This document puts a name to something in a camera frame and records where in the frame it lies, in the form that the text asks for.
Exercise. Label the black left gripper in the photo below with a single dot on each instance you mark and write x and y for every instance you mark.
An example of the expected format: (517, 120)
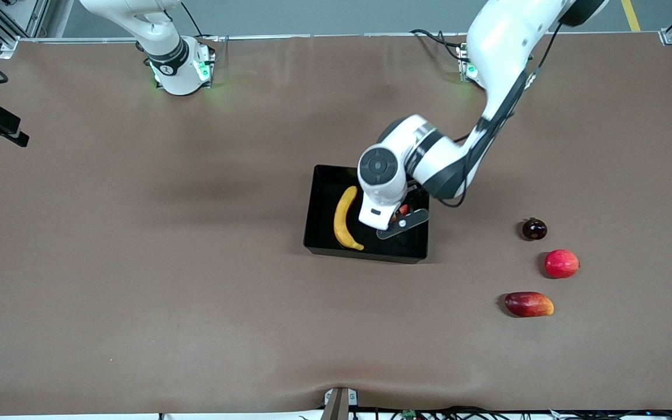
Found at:
(413, 196)

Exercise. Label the red yellow apple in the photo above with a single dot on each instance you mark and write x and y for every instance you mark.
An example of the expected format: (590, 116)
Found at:
(404, 209)

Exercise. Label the yellow banana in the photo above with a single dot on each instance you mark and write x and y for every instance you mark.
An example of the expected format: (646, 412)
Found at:
(343, 219)

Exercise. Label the black plastic box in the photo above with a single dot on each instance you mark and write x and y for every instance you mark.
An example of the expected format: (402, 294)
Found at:
(324, 198)

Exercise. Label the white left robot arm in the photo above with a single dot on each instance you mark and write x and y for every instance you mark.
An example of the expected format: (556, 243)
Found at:
(505, 41)

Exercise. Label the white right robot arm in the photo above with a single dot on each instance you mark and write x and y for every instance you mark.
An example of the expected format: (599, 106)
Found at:
(175, 79)

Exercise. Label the dark purple mangosteen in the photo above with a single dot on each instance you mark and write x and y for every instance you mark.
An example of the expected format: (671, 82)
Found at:
(534, 230)

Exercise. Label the red yellow mango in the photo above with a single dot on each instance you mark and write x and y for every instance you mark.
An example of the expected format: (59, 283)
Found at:
(528, 304)

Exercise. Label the red round peach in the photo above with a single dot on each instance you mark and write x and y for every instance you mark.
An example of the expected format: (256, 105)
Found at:
(562, 263)

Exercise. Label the metal table clamp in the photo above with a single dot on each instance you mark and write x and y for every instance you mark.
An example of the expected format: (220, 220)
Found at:
(339, 399)

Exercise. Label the small green circuit board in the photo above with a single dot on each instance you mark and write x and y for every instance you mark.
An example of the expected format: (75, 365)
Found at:
(409, 414)

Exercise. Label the brown table mat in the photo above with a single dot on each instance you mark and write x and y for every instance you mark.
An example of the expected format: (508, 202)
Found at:
(196, 321)

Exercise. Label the silver table edge rail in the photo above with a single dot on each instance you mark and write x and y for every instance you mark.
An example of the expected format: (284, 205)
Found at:
(342, 35)

